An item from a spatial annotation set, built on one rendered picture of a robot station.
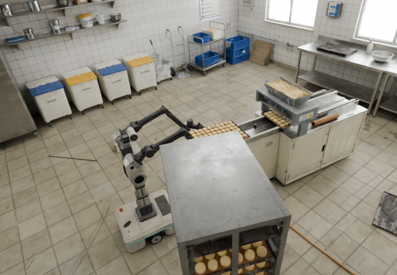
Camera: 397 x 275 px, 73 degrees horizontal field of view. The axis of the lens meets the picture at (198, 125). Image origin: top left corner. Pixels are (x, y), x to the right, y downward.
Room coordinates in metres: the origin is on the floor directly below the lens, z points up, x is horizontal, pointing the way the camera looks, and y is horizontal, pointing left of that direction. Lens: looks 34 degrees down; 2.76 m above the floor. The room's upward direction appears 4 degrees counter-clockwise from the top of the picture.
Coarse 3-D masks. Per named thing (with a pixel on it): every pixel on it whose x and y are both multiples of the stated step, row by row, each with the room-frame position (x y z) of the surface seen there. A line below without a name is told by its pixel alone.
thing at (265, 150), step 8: (264, 120) 2.89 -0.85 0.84; (248, 128) 2.73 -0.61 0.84; (256, 128) 2.72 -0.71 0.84; (264, 128) 2.70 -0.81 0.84; (272, 136) 2.57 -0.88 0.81; (248, 144) 2.43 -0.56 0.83; (256, 144) 2.48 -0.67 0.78; (264, 144) 2.52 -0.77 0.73; (272, 144) 2.57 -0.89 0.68; (256, 152) 2.48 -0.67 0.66; (264, 152) 2.53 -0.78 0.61; (272, 152) 2.58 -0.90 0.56; (264, 160) 2.53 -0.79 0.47; (272, 160) 2.59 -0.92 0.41; (264, 168) 2.54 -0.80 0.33; (272, 168) 2.59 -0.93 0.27; (272, 176) 2.61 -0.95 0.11
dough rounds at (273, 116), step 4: (268, 112) 2.94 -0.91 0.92; (272, 112) 2.95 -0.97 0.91; (276, 112) 2.92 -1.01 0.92; (268, 116) 2.85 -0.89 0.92; (272, 116) 2.87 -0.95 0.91; (276, 116) 2.84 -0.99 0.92; (280, 116) 2.83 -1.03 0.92; (272, 120) 2.78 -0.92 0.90; (276, 120) 2.74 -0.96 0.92; (280, 120) 2.75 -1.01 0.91; (284, 120) 2.74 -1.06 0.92; (280, 124) 2.65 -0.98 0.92; (284, 124) 2.65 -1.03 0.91; (288, 124) 2.67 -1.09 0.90
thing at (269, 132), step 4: (352, 100) 3.13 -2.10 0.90; (340, 104) 3.04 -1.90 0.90; (344, 104) 3.06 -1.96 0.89; (328, 108) 2.96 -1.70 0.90; (332, 108) 2.97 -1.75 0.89; (320, 112) 2.88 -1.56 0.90; (324, 112) 2.92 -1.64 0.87; (272, 128) 2.61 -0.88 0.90; (276, 128) 2.60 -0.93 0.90; (280, 128) 2.63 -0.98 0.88; (264, 132) 2.54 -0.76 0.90; (268, 132) 2.56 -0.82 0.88; (272, 132) 2.58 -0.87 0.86; (252, 136) 2.48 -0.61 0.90; (256, 136) 2.49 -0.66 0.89; (260, 136) 2.51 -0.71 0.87; (264, 136) 2.53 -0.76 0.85; (248, 140) 2.44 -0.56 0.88; (252, 140) 2.47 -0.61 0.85
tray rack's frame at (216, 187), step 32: (192, 160) 1.09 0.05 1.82; (224, 160) 1.07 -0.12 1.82; (256, 160) 1.05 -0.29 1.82; (192, 192) 0.86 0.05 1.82; (224, 192) 0.85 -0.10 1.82; (256, 192) 0.84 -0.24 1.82; (192, 224) 0.69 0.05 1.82; (224, 224) 0.68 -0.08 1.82; (256, 224) 0.67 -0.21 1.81; (288, 224) 0.70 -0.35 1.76
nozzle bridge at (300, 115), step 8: (264, 88) 3.12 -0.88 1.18; (256, 96) 3.09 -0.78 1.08; (264, 96) 3.07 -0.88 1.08; (272, 96) 2.88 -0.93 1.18; (264, 104) 3.12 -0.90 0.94; (280, 104) 2.68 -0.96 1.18; (288, 104) 2.67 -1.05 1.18; (304, 104) 2.64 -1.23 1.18; (312, 104) 2.63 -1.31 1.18; (280, 112) 2.71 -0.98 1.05; (288, 112) 2.66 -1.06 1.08; (296, 112) 2.48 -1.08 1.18; (304, 112) 2.49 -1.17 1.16; (312, 112) 2.54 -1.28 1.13; (288, 120) 2.58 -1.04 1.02; (296, 120) 2.45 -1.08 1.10; (304, 120) 2.50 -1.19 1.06; (304, 128) 2.51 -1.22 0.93
